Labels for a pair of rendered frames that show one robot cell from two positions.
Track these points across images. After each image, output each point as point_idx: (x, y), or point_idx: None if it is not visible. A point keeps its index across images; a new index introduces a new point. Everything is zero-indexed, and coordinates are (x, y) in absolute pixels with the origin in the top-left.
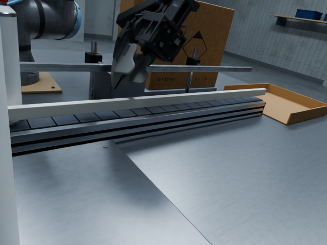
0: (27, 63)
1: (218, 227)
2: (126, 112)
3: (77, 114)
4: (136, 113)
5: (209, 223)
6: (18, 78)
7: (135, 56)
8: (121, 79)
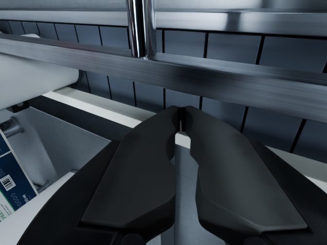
0: (0, 51)
1: (209, 235)
2: (225, 117)
3: (137, 82)
4: (245, 132)
5: (206, 230)
6: (23, 96)
7: (198, 205)
8: (185, 132)
